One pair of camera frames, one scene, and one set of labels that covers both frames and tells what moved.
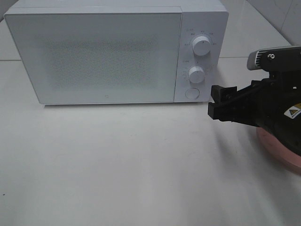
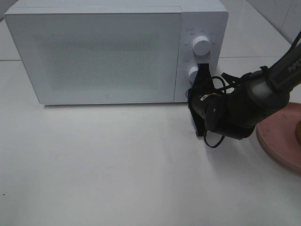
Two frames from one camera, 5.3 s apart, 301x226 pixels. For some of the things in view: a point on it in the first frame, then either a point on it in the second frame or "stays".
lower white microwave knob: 196,75 stays
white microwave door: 99,57 stays
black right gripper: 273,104 -> 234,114
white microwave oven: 92,52 stays
